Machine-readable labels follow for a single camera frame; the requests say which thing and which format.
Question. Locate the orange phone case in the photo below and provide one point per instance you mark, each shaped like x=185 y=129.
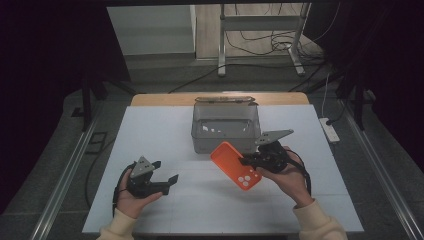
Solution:
x=235 y=165

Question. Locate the person's left hand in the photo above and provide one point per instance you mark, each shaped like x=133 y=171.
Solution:
x=133 y=203

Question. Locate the grey metal stand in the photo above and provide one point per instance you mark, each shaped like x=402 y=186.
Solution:
x=260 y=23

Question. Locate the aluminium floor rail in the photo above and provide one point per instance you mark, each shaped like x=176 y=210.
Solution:
x=383 y=173
x=63 y=180

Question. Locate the dark curtain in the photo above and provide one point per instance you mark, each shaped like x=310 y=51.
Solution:
x=383 y=60
x=43 y=66

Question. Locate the black floor frame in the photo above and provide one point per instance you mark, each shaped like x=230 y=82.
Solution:
x=96 y=142

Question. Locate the grey transparent storage box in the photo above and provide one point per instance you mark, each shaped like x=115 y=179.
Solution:
x=226 y=128

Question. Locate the person's right hand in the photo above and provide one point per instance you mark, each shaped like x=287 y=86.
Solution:
x=290 y=181

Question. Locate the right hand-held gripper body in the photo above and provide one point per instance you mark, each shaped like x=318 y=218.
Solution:
x=271 y=155

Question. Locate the black stand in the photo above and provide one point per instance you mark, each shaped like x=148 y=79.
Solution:
x=87 y=100
x=358 y=106

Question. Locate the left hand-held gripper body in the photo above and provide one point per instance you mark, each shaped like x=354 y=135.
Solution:
x=143 y=180

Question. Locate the white power strip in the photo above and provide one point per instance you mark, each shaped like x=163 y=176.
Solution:
x=330 y=130

